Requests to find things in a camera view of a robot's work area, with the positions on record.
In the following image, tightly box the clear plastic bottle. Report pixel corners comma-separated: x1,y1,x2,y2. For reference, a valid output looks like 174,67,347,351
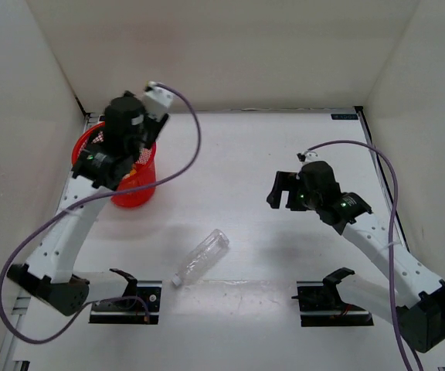
171,229,229,288

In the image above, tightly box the orange juice bottle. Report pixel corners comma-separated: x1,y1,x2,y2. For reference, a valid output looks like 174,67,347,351
124,163,141,179

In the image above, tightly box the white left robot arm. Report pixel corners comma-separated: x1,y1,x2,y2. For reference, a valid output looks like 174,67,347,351
6,87,173,316

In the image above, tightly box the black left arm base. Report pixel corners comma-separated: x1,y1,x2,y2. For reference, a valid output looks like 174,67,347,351
87,268,162,325

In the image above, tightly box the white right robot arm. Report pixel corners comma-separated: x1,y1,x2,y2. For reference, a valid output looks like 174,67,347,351
267,161,445,353

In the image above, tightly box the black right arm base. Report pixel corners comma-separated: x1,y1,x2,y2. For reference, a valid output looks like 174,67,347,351
292,267,374,328

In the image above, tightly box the red mesh plastic bin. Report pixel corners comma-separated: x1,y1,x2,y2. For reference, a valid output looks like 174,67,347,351
71,122,158,209

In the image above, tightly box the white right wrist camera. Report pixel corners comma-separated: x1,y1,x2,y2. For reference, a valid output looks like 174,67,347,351
297,150,321,165

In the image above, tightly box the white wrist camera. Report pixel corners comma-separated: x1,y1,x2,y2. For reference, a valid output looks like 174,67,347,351
141,81,173,121
297,150,321,165

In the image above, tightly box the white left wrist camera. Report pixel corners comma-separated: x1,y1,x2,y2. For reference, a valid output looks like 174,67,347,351
141,81,173,121

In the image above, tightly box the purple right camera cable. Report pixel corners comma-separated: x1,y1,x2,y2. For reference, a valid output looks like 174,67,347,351
307,140,426,371

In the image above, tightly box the purple camera cable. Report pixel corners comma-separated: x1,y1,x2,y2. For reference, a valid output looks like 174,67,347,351
307,140,426,371
0,81,202,344

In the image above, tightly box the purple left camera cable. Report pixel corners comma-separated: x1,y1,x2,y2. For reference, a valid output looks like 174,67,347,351
0,81,202,344

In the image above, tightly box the aluminium table frame rail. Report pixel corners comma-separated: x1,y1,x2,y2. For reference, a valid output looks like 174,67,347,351
0,113,101,370

